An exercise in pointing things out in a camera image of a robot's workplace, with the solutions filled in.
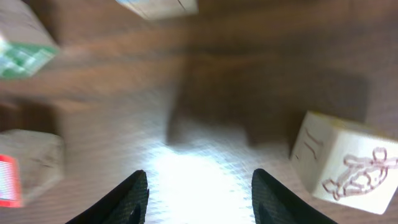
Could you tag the red letter I block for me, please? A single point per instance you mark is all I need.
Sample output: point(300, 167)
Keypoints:
point(32, 162)

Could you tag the red edged picture block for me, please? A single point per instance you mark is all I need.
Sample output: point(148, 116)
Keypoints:
point(345, 162)

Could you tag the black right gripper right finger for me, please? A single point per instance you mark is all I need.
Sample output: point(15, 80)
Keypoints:
point(274, 203)

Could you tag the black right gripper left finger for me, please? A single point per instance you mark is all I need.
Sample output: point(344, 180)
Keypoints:
point(125, 204)

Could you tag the blue number 2 block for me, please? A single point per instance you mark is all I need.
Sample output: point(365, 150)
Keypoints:
point(160, 9)

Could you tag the green picture wooden block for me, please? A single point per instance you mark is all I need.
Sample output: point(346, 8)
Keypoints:
point(26, 46)

